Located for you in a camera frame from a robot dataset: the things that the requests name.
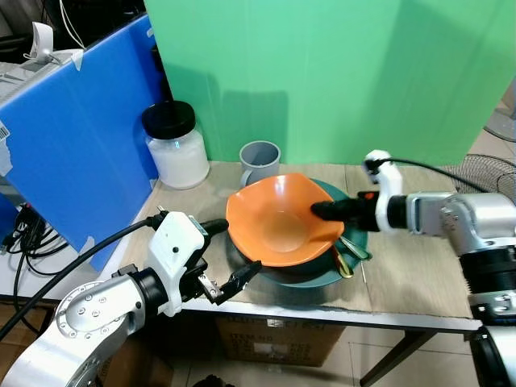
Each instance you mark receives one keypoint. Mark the gold metal spoon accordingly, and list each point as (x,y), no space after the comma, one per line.
(345,268)

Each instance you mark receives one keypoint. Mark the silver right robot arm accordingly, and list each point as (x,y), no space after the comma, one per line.
(476,226)

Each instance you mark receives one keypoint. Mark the dark metal table leg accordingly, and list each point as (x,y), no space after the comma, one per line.
(395,359)

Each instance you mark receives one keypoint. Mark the green backdrop board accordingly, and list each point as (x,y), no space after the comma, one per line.
(339,72)

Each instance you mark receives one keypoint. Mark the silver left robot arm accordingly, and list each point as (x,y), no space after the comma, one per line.
(81,322)

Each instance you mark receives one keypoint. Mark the dark green round plate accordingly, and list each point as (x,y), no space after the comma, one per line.
(302,276)

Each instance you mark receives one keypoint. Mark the printed brown cardboard box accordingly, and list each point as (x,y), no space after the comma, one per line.
(278,339)

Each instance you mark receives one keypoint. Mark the grey plastic cup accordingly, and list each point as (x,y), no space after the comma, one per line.
(258,165)

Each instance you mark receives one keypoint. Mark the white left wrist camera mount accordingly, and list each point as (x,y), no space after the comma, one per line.
(173,250)

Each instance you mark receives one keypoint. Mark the grey round stand base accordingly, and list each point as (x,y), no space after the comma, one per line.
(501,125)

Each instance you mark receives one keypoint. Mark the orange plastic bowl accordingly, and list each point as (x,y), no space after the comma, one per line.
(274,218)

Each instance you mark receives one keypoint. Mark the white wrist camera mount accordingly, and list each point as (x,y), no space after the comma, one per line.
(173,250)
(390,189)

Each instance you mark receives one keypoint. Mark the blue corrugated board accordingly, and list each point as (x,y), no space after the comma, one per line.
(72,137)

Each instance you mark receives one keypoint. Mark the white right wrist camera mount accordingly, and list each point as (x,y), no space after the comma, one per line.
(390,189)

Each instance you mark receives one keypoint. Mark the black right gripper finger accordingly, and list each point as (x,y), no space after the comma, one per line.
(334,212)

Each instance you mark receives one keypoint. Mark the black-lidded jar of white powder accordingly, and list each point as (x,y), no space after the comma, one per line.
(177,157)

